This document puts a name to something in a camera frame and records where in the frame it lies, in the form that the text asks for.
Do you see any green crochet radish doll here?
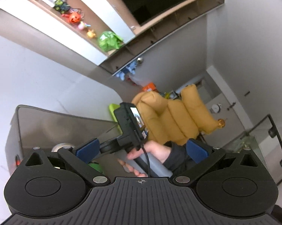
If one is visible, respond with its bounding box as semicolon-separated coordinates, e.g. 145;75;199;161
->
88;162;104;173

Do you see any black cable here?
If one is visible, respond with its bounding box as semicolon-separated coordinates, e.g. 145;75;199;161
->
141;143;153;178

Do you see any green toy truck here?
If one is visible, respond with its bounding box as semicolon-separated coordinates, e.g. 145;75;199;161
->
53;0;70;13

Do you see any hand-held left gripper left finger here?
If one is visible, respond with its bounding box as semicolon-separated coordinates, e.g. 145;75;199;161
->
16;139;111;185

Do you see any yellow sofa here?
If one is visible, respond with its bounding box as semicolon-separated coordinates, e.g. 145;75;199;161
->
132;84;224;146

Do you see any orange packet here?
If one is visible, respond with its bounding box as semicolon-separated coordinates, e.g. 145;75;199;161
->
142;82;157;93

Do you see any blue plush toy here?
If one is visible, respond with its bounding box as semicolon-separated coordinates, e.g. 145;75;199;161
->
116;57;144;80

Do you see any lime green plastic lid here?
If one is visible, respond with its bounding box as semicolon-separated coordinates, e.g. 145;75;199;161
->
108;103;123;122

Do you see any round cream pouch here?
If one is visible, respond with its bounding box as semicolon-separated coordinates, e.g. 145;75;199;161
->
51;143;76;153

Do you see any person's right hand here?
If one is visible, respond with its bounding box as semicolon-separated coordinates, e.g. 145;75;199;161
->
118;141;172;177

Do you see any glass side table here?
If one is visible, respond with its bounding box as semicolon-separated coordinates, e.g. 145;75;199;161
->
225;114;282;185

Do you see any orange pumpkin toy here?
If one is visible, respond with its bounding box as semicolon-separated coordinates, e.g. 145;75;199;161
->
68;12;81;24

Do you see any grey translucent storage bin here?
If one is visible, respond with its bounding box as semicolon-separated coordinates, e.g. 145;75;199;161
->
5;105;123;176

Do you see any person's right forearm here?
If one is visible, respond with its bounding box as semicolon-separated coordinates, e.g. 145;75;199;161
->
163;142;195;173

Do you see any green plastic bag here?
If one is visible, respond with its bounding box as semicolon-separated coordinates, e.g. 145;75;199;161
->
97;31;124;53

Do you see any grey side shelf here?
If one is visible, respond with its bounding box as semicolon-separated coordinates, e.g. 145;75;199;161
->
99;0;226;77

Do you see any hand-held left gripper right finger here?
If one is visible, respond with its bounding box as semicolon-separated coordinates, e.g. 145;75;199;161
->
172;139;266;188

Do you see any white marble desktop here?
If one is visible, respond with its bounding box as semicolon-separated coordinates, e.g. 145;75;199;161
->
0;31;123;223

